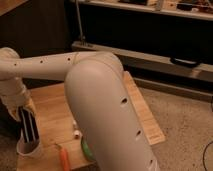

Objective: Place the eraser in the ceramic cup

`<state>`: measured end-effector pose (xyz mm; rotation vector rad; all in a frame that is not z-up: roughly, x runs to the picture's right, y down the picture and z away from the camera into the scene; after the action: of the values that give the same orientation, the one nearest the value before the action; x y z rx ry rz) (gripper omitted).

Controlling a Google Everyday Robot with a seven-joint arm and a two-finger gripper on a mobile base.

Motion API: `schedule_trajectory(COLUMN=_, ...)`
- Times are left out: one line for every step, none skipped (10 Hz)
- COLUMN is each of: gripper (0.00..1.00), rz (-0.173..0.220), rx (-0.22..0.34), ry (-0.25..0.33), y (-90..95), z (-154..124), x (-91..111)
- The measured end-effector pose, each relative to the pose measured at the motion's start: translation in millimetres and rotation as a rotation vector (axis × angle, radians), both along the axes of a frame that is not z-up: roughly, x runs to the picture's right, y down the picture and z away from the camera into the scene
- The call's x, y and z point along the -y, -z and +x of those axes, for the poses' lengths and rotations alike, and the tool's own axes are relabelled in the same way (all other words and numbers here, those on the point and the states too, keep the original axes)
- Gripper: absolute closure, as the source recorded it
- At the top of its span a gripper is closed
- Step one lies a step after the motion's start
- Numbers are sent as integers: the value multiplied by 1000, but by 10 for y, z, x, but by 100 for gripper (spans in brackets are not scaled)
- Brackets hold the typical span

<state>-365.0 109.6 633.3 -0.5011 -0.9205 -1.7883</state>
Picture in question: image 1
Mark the metal shelf rack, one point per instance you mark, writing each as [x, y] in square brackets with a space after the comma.
[147, 39]

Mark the orange carrot toy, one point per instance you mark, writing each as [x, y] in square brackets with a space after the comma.
[64, 158]

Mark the wooden board table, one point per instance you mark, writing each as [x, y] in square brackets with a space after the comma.
[55, 125]

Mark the black handle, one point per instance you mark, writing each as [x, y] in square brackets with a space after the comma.
[187, 64]

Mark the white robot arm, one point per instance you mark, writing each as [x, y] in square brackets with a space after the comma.
[97, 97]

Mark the green pepper toy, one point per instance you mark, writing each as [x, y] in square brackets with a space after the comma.
[86, 151]

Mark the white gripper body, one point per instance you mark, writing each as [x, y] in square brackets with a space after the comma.
[14, 94]

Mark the white ceramic cup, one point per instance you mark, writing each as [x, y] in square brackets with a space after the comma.
[31, 149]

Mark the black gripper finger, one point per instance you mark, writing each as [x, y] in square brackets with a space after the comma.
[32, 129]
[23, 114]

